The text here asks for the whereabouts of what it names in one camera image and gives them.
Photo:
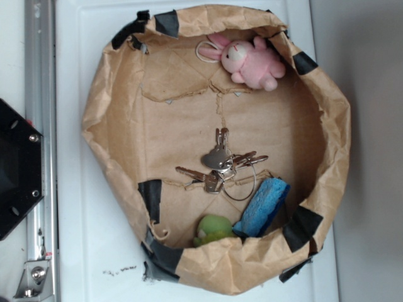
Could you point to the silver key bunch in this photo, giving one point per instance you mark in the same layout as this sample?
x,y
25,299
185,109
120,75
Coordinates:
x,y
224,166

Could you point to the brown paper bag bin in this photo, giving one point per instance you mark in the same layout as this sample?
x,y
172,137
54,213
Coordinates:
x,y
154,106

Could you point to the green plush toy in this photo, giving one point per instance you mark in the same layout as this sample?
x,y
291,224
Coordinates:
x,y
212,228

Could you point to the blue sponge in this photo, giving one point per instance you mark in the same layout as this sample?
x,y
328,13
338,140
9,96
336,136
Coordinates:
x,y
262,209

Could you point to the pink plush bunny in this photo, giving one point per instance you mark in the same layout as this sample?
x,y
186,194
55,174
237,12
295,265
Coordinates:
x,y
251,63

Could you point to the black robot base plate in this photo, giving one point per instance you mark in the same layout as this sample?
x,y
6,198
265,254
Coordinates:
x,y
21,168

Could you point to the aluminium frame rail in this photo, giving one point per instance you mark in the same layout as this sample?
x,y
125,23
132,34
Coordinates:
x,y
40,109

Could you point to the silver corner bracket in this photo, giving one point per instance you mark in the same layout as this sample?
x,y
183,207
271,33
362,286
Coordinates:
x,y
36,282

